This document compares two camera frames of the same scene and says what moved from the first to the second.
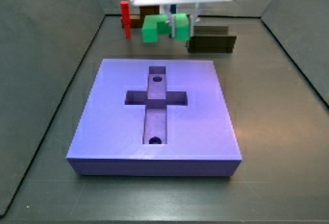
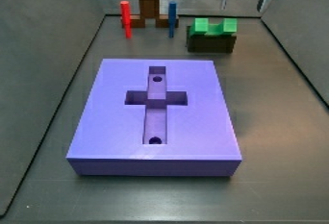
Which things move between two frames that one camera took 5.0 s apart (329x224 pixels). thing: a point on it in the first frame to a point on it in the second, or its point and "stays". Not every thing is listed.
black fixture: (211, 38) stays
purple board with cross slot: (154, 120) stays
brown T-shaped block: (138, 19) stays
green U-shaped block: (155, 25) to (203, 28)
